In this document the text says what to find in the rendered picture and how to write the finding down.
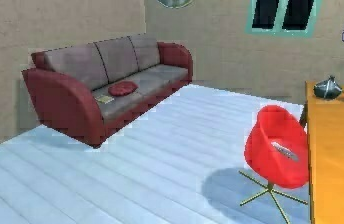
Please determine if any red swivel chair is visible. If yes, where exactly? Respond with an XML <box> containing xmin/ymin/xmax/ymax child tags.
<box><xmin>239</xmin><ymin>104</ymin><xmax>311</xmax><ymax>224</ymax></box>

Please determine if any round red cushion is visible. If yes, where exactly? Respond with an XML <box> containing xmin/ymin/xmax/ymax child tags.
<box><xmin>107</xmin><ymin>80</ymin><xmax>139</xmax><ymax>97</ymax></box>

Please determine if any orange wooden table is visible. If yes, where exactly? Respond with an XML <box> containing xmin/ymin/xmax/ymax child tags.
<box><xmin>299</xmin><ymin>80</ymin><xmax>344</xmax><ymax>224</ymax></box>

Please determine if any round green wall mirror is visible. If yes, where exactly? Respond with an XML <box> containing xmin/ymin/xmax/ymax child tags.
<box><xmin>156</xmin><ymin>0</ymin><xmax>194</xmax><ymax>9</ymax></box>

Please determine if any red and grey sofa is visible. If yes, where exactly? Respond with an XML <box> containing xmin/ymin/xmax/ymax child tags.
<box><xmin>21</xmin><ymin>33</ymin><xmax>194</xmax><ymax>149</ymax></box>

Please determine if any teal framed window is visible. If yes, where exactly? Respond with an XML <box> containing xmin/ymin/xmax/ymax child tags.
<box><xmin>245</xmin><ymin>0</ymin><xmax>323</xmax><ymax>38</ymax></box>

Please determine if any small yellow-green book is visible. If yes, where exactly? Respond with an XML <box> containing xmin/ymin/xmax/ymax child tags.
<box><xmin>94</xmin><ymin>94</ymin><xmax>115</xmax><ymax>104</ymax></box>

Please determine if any grey remote control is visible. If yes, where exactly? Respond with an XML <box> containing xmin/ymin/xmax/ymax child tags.
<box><xmin>270</xmin><ymin>141</ymin><xmax>300</xmax><ymax>163</ymax></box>

